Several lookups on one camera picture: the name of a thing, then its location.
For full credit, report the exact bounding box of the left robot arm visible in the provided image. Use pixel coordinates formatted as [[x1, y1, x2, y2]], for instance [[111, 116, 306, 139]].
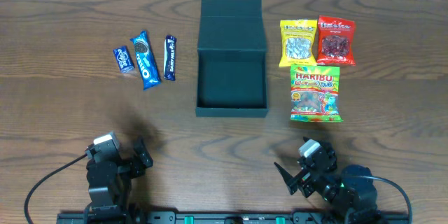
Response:
[[83, 132, 153, 223]]

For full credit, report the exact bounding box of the small blue Eclipse mint pack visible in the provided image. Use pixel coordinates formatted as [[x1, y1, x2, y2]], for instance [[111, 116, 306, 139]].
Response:
[[113, 45, 134, 74]]

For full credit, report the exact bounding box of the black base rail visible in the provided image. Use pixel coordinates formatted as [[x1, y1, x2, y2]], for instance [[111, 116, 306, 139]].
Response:
[[56, 211, 409, 224]]

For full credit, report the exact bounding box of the dark blue Dairy Milk bar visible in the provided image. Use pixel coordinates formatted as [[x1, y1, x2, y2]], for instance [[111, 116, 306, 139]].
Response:
[[164, 35, 176, 81]]

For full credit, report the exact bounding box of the red candy bag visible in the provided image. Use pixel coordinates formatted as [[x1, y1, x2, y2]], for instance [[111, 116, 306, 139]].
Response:
[[316, 15, 356, 66]]

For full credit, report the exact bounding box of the green Haribo gummy bag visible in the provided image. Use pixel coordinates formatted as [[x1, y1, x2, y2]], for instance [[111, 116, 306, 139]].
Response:
[[290, 64, 343, 123]]

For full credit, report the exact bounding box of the dark green open gift box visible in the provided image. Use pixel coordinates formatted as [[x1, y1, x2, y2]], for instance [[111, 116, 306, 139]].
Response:
[[195, 0, 269, 118]]

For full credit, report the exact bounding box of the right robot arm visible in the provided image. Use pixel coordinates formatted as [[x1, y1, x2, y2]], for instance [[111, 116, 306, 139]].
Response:
[[274, 137, 386, 223]]

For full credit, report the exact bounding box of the yellow candy bag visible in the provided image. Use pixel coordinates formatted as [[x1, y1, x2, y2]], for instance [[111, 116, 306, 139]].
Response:
[[279, 19, 318, 67]]

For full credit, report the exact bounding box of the blue Oreo cookie pack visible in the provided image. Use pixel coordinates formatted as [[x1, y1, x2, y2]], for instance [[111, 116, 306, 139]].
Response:
[[130, 30, 161, 90]]

